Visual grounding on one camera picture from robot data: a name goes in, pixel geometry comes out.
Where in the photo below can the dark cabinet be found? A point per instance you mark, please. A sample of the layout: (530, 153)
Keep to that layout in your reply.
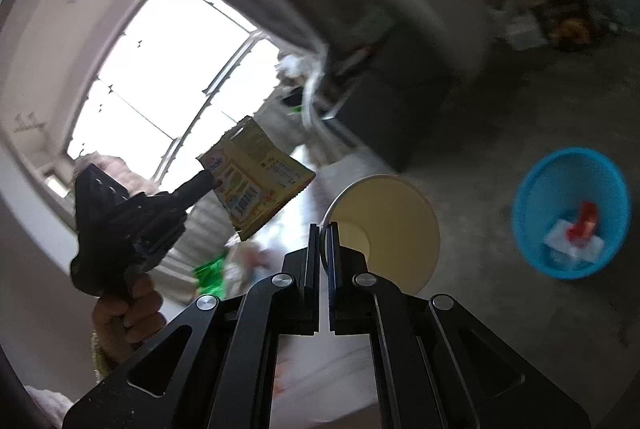
(400, 109)

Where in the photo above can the yellow snack packet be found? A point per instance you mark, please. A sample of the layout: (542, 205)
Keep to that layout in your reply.
(255, 179)

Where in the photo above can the dark snack bag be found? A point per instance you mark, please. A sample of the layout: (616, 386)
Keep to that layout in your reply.
(570, 24)

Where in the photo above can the window with metal railing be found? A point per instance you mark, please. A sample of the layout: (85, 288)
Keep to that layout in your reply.
(150, 59)

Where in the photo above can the white tissue pack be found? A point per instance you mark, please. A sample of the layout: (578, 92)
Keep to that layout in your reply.
(522, 29)

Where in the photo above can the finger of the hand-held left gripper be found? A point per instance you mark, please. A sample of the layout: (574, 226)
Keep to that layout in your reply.
(197, 189)

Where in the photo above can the white clothes pile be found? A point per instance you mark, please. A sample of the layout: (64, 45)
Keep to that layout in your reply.
(290, 66)

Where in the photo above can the person's left forearm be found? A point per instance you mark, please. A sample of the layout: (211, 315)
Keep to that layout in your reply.
(102, 366)

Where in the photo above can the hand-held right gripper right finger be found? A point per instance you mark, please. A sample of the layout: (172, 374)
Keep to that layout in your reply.
(331, 279)

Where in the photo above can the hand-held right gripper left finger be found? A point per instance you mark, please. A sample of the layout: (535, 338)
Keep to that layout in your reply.
(311, 269)

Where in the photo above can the red wrapper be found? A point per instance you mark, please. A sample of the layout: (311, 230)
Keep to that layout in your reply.
(585, 216)

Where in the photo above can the white foam cup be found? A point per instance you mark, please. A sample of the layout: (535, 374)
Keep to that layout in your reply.
(395, 229)

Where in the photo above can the green snack bag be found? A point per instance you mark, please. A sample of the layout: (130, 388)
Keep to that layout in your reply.
(210, 276)

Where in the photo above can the white fluffy cloth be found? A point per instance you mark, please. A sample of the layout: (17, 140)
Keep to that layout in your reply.
(50, 404)

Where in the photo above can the blue plastic basket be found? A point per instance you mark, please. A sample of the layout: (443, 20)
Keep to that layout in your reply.
(540, 189)

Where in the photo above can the blue and white carton box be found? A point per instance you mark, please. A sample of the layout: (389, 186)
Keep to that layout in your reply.
(560, 241)

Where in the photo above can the person's left hand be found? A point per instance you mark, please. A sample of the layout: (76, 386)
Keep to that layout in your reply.
(140, 314)

